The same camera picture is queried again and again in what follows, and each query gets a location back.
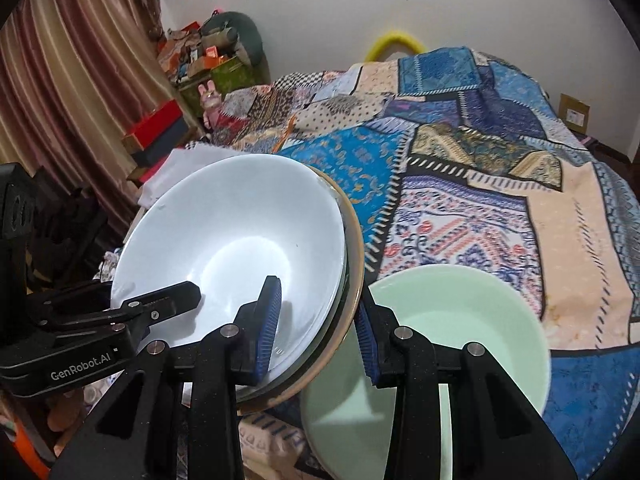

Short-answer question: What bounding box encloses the pink bunny toy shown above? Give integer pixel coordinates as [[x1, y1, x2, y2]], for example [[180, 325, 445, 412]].
[[197, 80, 223, 128]]

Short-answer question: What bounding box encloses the green bowl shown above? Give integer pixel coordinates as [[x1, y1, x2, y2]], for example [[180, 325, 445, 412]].
[[299, 264, 552, 480]]

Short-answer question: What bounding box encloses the white bowl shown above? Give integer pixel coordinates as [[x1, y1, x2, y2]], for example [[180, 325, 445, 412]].
[[110, 153, 348, 386]]

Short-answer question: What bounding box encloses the red box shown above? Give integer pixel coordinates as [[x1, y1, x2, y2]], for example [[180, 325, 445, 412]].
[[122, 100, 183, 153]]

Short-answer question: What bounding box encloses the pile of cardboard packaging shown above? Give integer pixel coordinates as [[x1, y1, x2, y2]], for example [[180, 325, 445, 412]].
[[157, 20, 241, 81]]

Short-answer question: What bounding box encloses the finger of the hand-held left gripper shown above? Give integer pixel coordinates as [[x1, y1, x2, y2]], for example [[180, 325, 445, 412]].
[[107, 281, 203, 341], [25, 280, 116, 311]]

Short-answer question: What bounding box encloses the pink bowl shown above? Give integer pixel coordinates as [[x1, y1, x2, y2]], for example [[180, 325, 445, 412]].
[[240, 165, 366, 413]]

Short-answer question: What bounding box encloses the white folded cloth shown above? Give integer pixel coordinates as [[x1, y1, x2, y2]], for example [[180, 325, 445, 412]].
[[135, 147, 226, 211]]

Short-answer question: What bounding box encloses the patchwork printed blanket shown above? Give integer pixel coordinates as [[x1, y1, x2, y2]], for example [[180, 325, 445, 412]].
[[95, 46, 640, 480]]

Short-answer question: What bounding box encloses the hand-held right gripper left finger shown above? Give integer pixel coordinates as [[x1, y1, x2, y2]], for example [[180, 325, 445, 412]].
[[50, 275, 283, 480]]

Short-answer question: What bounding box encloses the green shopping bag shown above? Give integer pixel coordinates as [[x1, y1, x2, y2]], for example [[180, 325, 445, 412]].
[[177, 57, 268, 103]]

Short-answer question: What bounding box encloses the brown cardboard box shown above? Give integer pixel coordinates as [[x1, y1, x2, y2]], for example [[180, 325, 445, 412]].
[[557, 92, 592, 135]]

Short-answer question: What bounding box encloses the person's left forearm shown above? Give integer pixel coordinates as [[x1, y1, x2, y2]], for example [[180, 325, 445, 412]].
[[10, 417, 53, 478]]

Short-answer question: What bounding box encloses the grey rounded cushion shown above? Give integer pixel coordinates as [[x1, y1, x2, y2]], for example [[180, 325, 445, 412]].
[[200, 10, 265, 68]]

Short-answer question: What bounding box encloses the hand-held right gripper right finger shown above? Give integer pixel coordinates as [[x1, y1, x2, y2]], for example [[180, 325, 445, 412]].
[[354, 292, 578, 480]]

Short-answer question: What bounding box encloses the striped brown curtain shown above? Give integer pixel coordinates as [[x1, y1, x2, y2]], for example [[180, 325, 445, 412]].
[[0, 0, 201, 241]]

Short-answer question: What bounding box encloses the person's left hand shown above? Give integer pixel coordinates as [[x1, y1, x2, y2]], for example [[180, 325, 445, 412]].
[[47, 387, 93, 433]]

